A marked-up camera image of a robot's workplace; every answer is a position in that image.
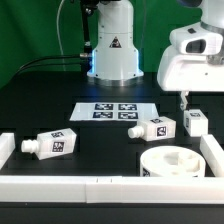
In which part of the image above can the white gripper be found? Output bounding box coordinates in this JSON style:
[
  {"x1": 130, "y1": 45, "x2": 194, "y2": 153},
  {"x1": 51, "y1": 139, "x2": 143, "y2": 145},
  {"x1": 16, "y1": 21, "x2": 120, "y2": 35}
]
[{"x1": 157, "y1": 46, "x2": 224, "y2": 110}]

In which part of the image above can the white right fence bar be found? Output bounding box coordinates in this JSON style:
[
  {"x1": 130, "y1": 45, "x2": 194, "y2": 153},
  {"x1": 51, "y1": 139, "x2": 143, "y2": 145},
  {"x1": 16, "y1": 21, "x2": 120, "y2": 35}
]
[{"x1": 200, "y1": 134, "x2": 224, "y2": 178}]

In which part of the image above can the white fence bar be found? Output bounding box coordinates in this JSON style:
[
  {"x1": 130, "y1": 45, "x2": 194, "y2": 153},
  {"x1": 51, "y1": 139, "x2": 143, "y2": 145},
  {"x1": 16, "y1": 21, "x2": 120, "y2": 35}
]
[
  {"x1": 0, "y1": 133, "x2": 15, "y2": 169},
  {"x1": 0, "y1": 175, "x2": 224, "y2": 204},
  {"x1": 200, "y1": 134, "x2": 224, "y2": 178}
]

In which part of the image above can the white marker sheet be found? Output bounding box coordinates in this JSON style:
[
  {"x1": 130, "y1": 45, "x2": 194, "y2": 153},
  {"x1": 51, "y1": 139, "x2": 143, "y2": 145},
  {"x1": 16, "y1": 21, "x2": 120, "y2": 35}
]
[{"x1": 70, "y1": 102, "x2": 159, "y2": 121}]

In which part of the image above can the white left fence bar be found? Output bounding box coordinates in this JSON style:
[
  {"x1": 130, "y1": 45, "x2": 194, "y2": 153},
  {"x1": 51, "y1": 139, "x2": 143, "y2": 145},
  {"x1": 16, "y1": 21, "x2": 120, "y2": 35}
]
[{"x1": 0, "y1": 133, "x2": 15, "y2": 169}]

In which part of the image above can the white front fence bar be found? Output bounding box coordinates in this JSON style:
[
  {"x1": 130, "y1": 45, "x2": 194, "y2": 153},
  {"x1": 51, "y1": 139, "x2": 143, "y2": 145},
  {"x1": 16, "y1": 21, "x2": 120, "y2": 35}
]
[{"x1": 0, "y1": 175, "x2": 224, "y2": 204}]

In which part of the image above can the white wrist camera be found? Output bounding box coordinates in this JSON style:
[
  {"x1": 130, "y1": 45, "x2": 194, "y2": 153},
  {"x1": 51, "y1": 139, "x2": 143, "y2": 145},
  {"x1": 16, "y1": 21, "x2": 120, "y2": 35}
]
[{"x1": 170, "y1": 23, "x2": 223, "y2": 55}]

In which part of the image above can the grey thin cable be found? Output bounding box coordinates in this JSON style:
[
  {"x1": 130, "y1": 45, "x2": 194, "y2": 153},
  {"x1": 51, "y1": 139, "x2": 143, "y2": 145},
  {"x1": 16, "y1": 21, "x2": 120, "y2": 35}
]
[{"x1": 55, "y1": 0, "x2": 68, "y2": 72}]

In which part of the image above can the black cable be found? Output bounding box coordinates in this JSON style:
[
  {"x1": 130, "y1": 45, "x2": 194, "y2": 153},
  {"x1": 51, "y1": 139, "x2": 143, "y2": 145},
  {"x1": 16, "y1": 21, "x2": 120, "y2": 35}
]
[{"x1": 14, "y1": 53, "x2": 91, "y2": 79}]

